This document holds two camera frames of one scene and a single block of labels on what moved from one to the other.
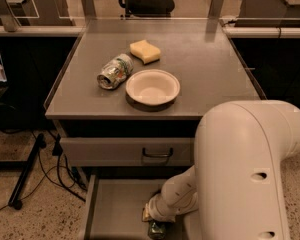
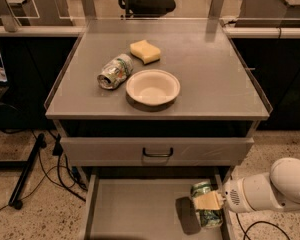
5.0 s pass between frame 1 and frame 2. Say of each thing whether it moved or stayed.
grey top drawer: stayed
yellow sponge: stayed
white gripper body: moved
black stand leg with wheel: stayed
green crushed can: moved
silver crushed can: stayed
